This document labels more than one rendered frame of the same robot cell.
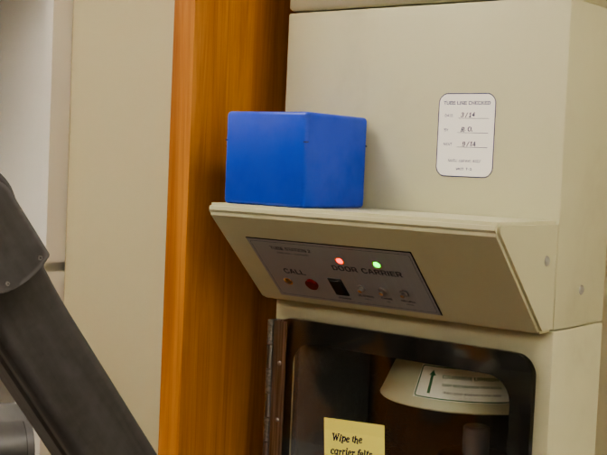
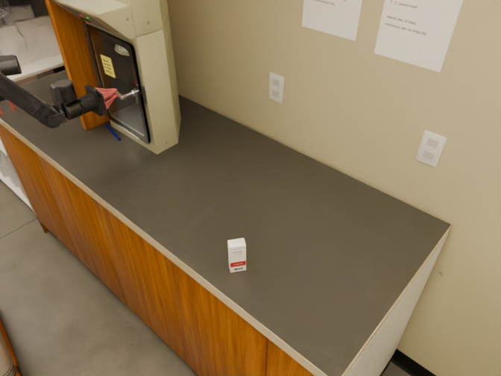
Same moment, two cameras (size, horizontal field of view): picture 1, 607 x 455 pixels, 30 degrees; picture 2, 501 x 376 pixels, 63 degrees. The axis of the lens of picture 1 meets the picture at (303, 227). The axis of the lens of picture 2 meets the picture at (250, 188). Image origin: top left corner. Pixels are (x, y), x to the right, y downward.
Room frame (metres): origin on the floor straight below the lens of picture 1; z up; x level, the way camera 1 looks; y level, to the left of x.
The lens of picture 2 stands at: (-0.31, -0.70, 1.90)
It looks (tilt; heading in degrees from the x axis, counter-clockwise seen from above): 40 degrees down; 4
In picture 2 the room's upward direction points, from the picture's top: straight up
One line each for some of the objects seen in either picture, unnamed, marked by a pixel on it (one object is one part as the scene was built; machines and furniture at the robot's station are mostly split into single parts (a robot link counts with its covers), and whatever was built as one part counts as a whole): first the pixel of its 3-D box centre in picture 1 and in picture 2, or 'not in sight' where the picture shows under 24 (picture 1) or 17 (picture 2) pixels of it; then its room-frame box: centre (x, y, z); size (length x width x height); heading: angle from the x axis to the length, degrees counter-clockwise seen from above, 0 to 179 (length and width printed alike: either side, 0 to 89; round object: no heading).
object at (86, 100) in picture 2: not in sight; (88, 103); (0.94, -0.04, 1.20); 0.07 x 0.07 x 0.10; 52
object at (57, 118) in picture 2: not in sight; (58, 101); (0.88, 0.03, 1.24); 0.12 x 0.09 x 0.11; 132
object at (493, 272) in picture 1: (372, 264); (90, 16); (1.06, -0.07, 1.46); 0.32 x 0.11 x 0.10; 53
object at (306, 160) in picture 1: (295, 160); not in sight; (1.12, 0.01, 1.56); 0.10 x 0.10 x 0.09; 53
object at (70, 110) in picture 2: not in sight; (71, 107); (0.89, 0.00, 1.21); 0.07 x 0.06 x 0.07; 142
